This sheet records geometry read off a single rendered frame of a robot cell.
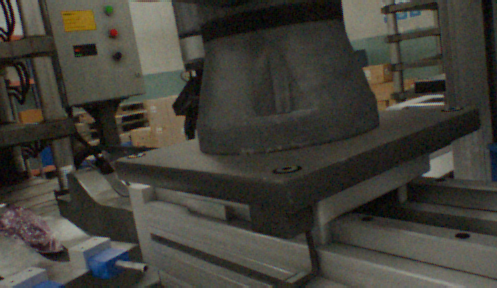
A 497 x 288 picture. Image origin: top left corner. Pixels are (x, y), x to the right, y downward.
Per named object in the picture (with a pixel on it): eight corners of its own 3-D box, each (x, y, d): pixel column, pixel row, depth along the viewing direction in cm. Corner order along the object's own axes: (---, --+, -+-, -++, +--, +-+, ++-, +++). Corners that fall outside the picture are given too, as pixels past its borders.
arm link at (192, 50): (171, 42, 85) (207, 38, 90) (175, 67, 85) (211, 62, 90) (193, 35, 79) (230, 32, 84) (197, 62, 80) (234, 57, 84)
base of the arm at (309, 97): (416, 115, 38) (403, -9, 37) (287, 159, 29) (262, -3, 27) (288, 119, 50) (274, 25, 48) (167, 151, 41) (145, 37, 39)
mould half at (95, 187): (264, 215, 95) (254, 151, 93) (151, 263, 79) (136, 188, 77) (151, 190, 134) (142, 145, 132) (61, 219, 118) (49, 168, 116)
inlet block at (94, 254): (161, 278, 66) (154, 242, 65) (135, 295, 62) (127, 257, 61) (102, 268, 73) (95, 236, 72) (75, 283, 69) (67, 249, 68)
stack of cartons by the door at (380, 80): (424, 113, 719) (418, 59, 706) (414, 117, 697) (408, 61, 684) (375, 115, 782) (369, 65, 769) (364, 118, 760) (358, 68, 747)
